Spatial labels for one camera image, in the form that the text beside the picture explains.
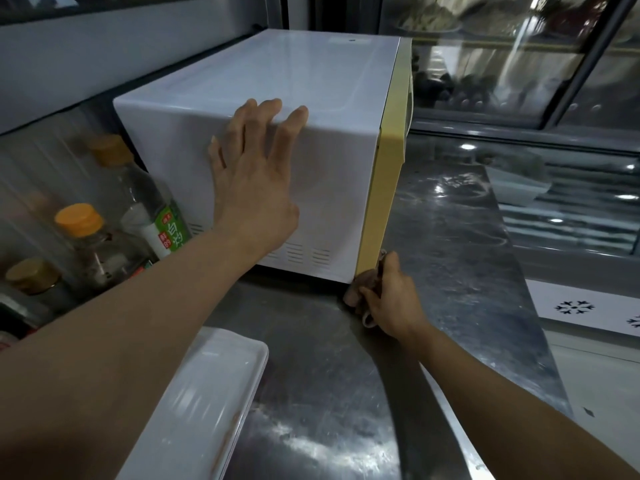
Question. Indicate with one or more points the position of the person's right hand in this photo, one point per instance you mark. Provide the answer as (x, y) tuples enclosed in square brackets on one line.
[(395, 304)]

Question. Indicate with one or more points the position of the person's left hand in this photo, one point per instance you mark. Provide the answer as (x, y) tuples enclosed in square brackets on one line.
[(255, 194)]

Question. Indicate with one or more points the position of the brown cloth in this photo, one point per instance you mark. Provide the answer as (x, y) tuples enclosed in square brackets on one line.
[(367, 279)]

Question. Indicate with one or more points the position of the clear bottle green label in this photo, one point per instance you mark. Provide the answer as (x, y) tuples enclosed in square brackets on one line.
[(150, 209)]

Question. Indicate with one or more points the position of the white microwave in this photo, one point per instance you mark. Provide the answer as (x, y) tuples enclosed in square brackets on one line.
[(300, 69)]

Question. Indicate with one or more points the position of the dark sauce bottle orange cap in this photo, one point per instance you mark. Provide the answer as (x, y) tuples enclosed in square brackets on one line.
[(95, 249)]

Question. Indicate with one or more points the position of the white rectangular plate red underside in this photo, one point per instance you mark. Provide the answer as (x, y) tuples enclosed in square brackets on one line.
[(200, 409)]

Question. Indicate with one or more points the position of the small glass bottle tan cap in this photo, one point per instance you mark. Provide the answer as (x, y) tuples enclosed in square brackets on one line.
[(35, 279)]

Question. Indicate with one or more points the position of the large ketchup bottle orange cap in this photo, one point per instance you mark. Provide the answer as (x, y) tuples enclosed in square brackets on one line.
[(20, 319)]

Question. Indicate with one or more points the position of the person's left forearm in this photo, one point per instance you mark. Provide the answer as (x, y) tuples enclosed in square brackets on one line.
[(110, 374)]

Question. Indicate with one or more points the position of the person's right forearm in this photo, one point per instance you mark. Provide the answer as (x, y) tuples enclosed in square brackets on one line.
[(525, 409)]

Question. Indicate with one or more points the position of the stainless steel table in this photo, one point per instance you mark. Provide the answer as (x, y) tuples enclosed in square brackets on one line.
[(450, 254)]

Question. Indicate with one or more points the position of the glass window aluminium frame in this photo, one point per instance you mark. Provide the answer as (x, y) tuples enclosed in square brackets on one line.
[(100, 54)]

